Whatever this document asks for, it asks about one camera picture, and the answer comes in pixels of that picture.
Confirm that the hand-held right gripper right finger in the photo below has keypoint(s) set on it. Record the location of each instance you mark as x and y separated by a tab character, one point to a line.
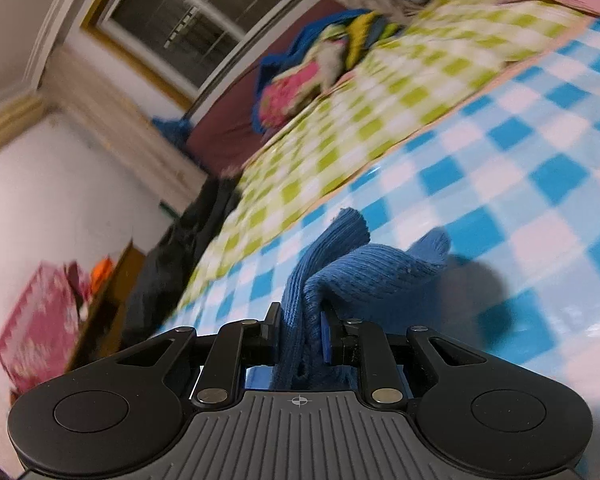
325	342

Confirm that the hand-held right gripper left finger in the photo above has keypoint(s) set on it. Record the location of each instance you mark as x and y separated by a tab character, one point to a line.
271	330

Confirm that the blue knit sweater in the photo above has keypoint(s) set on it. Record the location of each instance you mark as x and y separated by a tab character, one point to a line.
360	270

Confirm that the black clothes pile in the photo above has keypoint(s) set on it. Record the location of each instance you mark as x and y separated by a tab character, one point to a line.
180	260

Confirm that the pile of colourful clothes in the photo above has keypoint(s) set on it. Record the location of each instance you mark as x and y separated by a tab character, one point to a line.
280	62

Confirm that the wooden cabinet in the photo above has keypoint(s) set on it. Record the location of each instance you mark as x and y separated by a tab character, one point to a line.
115	290

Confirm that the orange cloth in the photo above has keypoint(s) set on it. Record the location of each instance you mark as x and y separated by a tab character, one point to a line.
102	272

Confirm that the maroon headboard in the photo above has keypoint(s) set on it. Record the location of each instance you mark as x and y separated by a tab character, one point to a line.
230	120

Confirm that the blue hanging cloth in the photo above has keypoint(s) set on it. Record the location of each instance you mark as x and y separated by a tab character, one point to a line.
175	135

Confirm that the pink floral quilt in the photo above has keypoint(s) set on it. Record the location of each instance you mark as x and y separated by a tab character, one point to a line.
35	330

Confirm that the pink floral garment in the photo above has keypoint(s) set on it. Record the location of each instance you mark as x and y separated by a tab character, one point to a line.
290	90

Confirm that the green checkered bed sheet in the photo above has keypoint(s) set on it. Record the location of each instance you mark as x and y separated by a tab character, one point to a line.
380	95

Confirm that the beige curtain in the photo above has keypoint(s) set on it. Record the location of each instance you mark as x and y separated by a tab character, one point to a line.
110	120

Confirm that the white garment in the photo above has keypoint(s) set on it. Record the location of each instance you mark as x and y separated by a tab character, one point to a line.
332	60

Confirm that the yellow cloth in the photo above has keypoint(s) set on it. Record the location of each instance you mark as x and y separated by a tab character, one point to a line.
362	35

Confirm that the window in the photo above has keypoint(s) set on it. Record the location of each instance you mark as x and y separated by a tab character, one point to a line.
180	20

